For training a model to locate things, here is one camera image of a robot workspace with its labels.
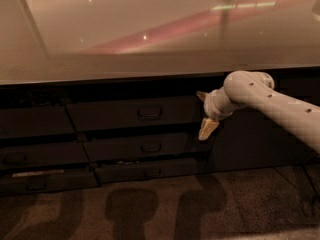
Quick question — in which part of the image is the dark grey drawer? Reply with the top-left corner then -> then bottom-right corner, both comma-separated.
0,170 -> 98,196
0,106 -> 74,139
83,132 -> 211,161
67,96 -> 202,131
95,158 -> 206,184
0,142 -> 88,170

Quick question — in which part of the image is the dark grey cabinet door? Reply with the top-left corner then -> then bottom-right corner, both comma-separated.
204,67 -> 320,174

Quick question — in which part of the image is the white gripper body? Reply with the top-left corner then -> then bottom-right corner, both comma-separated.
204,89 -> 234,121

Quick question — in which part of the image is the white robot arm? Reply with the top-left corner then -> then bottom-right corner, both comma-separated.
197,71 -> 320,152

